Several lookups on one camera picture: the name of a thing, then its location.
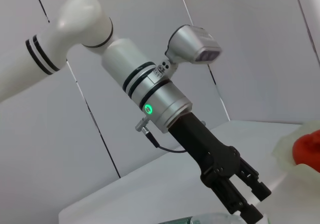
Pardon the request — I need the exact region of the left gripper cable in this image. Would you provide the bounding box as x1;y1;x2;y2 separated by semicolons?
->
134;117;188;154

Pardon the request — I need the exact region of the pale green glass fruit bowl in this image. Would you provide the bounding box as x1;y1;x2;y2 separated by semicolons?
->
271;120;320;178

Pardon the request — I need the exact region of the clear bottle with green label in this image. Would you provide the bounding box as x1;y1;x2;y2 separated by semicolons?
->
159;211;272;224

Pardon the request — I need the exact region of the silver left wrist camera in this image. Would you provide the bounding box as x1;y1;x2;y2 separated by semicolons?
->
164;25;223;66

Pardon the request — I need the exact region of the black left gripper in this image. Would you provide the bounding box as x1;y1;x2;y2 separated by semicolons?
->
167;112;272;224

